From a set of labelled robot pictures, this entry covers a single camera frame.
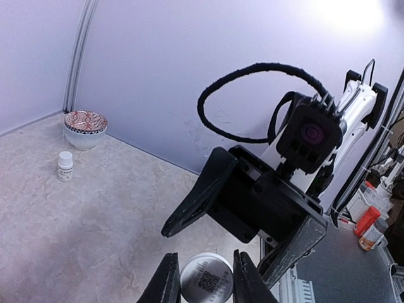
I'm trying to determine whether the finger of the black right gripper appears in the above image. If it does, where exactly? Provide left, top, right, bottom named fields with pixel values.
left=258, top=215, right=328, bottom=289
left=161, top=147, right=238, bottom=237

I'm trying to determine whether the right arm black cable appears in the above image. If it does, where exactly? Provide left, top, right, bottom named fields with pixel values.
left=198, top=62, right=332, bottom=143

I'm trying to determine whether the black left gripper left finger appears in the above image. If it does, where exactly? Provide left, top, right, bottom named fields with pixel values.
left=137, top=252, right=181, bottom=303

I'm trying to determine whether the right aluminium frame post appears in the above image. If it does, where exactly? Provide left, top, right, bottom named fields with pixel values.
left=62, top=0, right=98, bottom=114

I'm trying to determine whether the red patterned ceramic bowl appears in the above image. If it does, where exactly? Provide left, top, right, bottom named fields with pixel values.
left=63, top=110, right=108, bottom=151

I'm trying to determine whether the white pill bottle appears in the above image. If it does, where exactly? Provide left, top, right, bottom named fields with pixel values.
left=57, top=151, right=73, bottom=182
left=180, top=252, right=234, bottom=303

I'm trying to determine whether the clear orange pill bottle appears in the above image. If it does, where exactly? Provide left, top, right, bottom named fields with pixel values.
left=359, top=218, right=389, bottom=251

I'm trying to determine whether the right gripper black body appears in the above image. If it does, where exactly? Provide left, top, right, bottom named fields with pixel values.
left=208, top=145, right=324, bottom=243

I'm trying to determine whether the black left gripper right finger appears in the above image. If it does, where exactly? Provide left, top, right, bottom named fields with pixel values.
left=233, top=249, right=278, bottom=303

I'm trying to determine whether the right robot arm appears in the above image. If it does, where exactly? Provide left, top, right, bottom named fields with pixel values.
left=162, top=71, right=388, bottom=287

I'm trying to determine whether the orange capped bottle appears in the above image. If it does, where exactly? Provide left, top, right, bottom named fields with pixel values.
left=353, top=206, right=381, bottom=237

